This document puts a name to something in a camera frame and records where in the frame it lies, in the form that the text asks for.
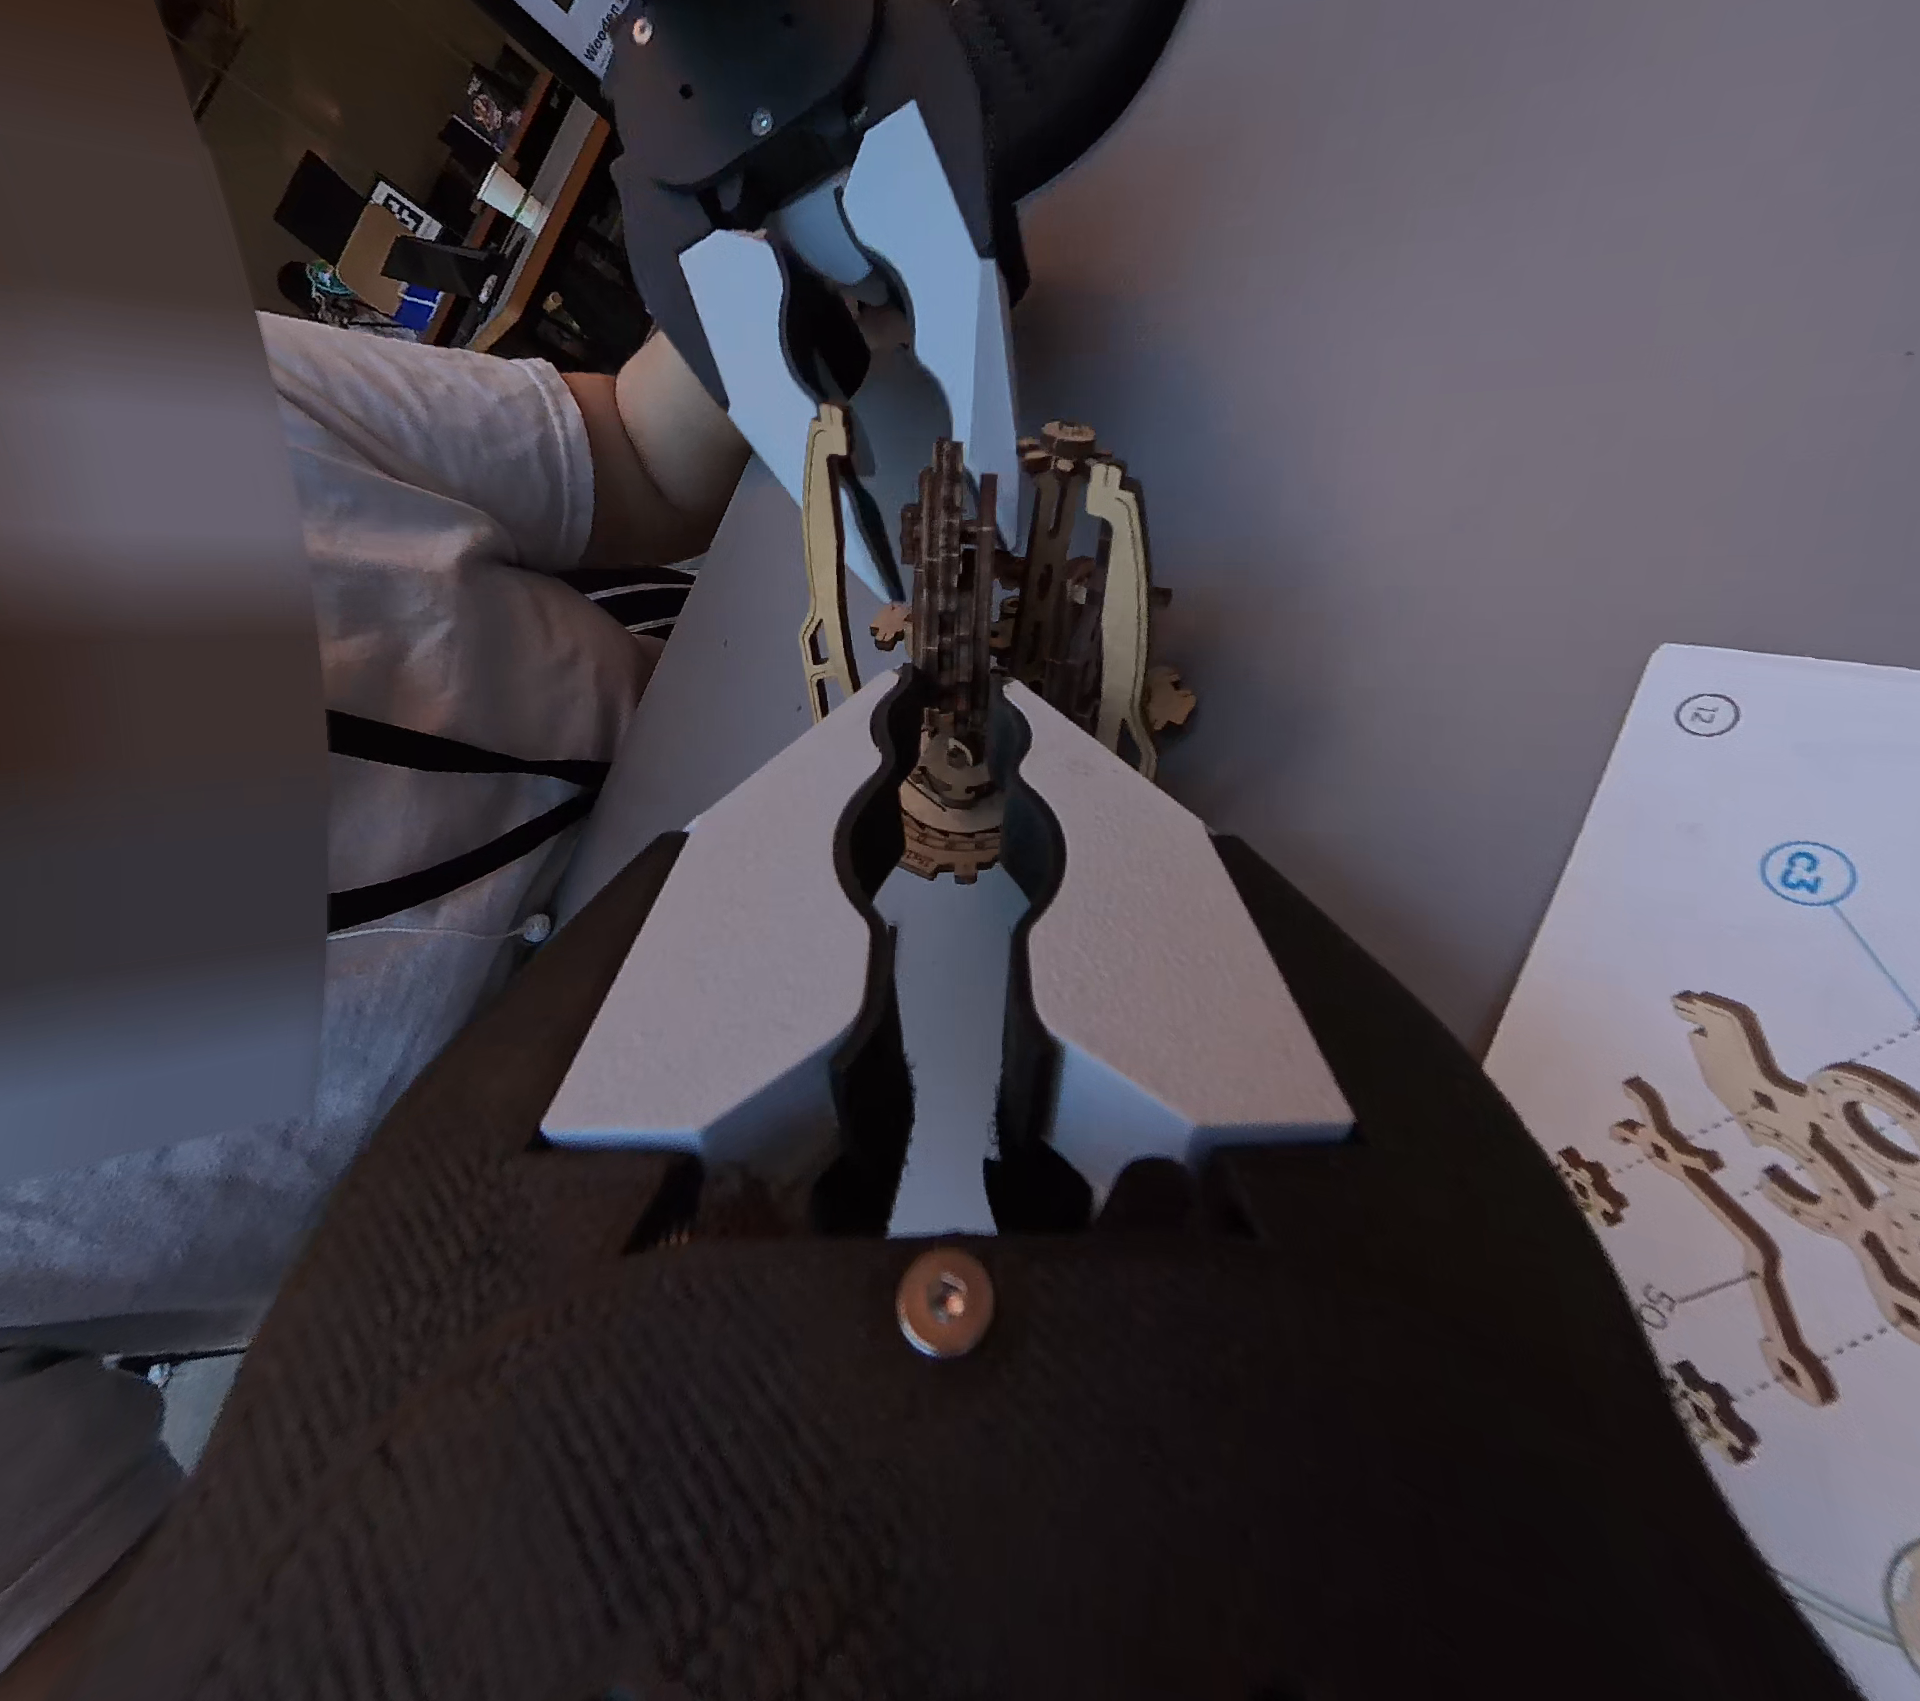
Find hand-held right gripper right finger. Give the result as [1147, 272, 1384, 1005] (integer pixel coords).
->
[993, 678, 1362, 1158]

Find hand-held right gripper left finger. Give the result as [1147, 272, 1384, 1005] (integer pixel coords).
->
[536, 666, 911, 1154]

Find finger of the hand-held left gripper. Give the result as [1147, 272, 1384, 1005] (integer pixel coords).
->
[840, 96, 1025, 552]
[675, 223, 911, 604]

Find wooden gear assembly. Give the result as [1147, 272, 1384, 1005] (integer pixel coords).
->
[872, 436, 1004, 772]

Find wooden mechanical model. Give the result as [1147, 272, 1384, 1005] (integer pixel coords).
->
[798, 401, 1203, 885]

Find person's left forearm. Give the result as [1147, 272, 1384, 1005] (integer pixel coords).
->
[558, 326, 751, 569]

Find black striped cloth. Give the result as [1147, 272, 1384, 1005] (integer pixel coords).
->
[577, 561, 703, 640]

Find person's grey pants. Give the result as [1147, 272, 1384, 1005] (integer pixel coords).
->
[0, 936, 602, 1334]

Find assembly instruction booklet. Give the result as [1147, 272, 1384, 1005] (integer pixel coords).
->
[1480, 642, 1920, 1701]

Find black drawstring cord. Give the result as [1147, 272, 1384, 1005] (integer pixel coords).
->
[327, 710, 609, 936]

